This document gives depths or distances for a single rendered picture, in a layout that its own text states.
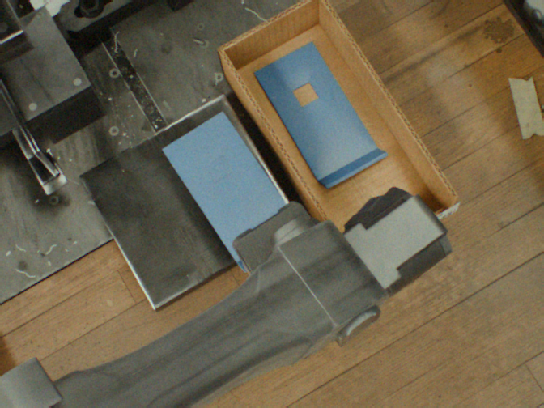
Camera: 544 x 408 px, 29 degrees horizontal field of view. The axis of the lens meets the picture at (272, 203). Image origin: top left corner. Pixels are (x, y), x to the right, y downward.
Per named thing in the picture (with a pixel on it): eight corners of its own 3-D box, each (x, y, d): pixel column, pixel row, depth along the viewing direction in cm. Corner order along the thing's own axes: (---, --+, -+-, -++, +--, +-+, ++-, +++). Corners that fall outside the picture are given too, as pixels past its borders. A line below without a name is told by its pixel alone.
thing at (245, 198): (247, 278, 97) (244, 272, 94) (162, 150, 101) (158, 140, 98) (309, 238, 98) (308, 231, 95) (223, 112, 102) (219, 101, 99)
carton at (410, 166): (347, 277, 104) (350, 261, 96) (224, 78, 110) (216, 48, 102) (456, 212, 105) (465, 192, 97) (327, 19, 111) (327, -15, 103)
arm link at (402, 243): (389, 186, 84) (398, 141, 72) (456, 269, 82) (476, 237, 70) (274, 269, 83) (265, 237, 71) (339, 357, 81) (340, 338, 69)
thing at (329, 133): (326, 196, 105) (327, 189, 102) (253, 74, 108) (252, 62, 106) (386, 163, 105) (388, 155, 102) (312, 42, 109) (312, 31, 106)
